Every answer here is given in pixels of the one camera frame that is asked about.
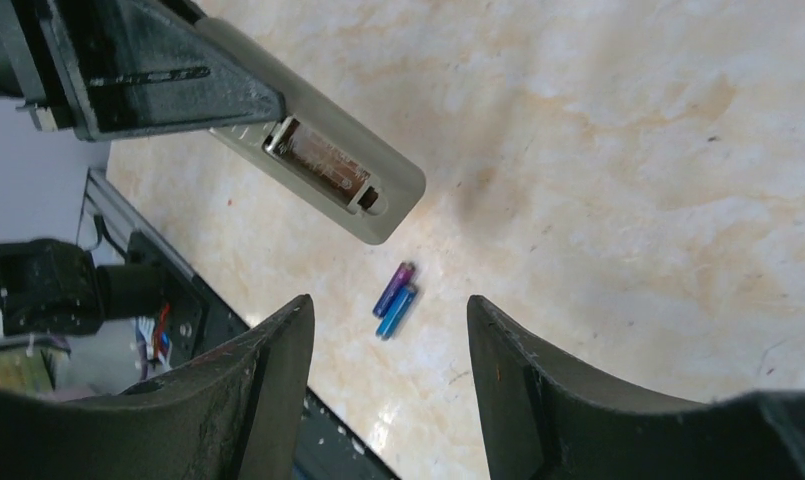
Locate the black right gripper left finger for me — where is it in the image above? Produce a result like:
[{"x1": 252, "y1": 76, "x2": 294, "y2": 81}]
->
[{"x1": 0, "y1": 295, "x2": 315, "y2": 479}]

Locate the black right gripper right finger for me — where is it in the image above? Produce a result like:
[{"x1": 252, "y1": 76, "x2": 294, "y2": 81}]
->
[{"x1": 467, "y1": 295, "x2": 805, "y2": 479}]

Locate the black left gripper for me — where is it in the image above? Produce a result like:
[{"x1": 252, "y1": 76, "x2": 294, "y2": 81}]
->
[{"x1": 0, "y1": 1, "x2": 285, "y2": 142}]

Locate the blue AAA battery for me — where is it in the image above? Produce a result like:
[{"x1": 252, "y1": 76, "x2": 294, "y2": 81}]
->
[{"x1": 375, "y1": 284, "x2": 419, "y2": 340}]

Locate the purple AAA battery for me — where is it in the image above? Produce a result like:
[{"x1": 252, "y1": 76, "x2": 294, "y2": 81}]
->
[{"x1": 372, "y1": 261, "x2": 416, "y2": 319}]

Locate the white remote control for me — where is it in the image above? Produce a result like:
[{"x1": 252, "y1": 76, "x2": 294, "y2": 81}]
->
[{"x1": 198, "y1": 18, "x2": 426, "y2": 245}]

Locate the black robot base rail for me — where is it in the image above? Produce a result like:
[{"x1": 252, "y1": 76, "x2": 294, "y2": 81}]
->
[{"x1": 77, "y1": 168, "x2": 403, "y2": 480}]

